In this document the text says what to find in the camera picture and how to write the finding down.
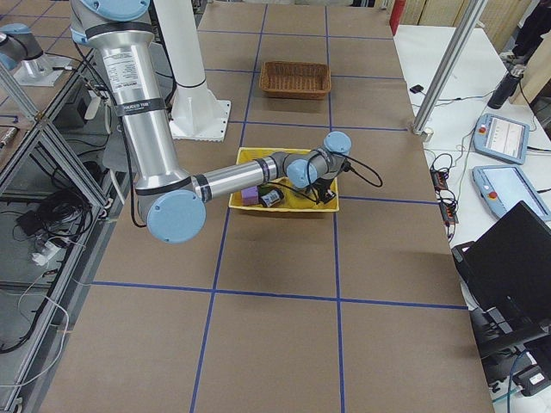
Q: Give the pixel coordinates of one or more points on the black water bottle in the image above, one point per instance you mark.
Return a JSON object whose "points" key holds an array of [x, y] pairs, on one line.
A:
{"points": [[506, 87]]}

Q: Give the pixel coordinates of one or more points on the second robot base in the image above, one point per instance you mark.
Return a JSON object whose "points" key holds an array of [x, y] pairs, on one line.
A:
{"points": [[19, 47]]}

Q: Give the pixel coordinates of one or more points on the black tin can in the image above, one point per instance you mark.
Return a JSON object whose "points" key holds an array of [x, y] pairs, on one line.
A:
{"points": [[271, 198]]}

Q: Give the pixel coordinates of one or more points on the aluminium frame rack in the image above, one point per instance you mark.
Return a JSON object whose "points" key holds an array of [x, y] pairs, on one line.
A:
{"points": [[55, 205]]}

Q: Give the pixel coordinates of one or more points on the purple block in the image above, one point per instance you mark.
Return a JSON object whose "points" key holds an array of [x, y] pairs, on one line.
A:
{"points": [[250, 196]]}

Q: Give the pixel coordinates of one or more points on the lower teach pendant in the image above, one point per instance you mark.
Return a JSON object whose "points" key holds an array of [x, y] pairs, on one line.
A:
{"points": [[501, 187]]}

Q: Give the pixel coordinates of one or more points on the aluminium post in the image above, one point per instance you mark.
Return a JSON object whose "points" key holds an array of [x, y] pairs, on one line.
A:
{"points": [[450, 57]]}

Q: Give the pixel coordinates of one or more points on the brown wicker basket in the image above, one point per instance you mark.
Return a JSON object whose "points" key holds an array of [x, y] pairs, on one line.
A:
{"points": [[295, 80]]}

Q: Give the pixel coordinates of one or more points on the black laptop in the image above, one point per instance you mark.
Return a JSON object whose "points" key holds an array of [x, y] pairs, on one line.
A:
{"points": [[508, 270]]}

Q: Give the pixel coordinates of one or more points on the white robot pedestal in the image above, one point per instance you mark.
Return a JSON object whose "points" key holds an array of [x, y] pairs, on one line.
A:
{"points": [[196, 113]]}

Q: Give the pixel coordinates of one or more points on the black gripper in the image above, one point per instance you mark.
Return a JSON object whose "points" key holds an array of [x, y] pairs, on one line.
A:
{"points": [[319, 188]]}

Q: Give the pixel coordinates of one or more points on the yellow woven basket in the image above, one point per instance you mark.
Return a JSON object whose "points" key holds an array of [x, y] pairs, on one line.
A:
{"points": [[296, 200]]}

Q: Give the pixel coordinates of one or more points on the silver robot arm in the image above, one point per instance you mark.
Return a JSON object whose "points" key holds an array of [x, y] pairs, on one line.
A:
{"points": [[152, 57]]}

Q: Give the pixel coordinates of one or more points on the upper teach pendant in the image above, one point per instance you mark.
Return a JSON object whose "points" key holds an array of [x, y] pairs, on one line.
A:
{"points": [[501, 138]]}

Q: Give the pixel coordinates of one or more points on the teach pendant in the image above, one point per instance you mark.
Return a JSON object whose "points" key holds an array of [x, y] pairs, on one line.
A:
{"points": [[501, 138], [501, 187]]}

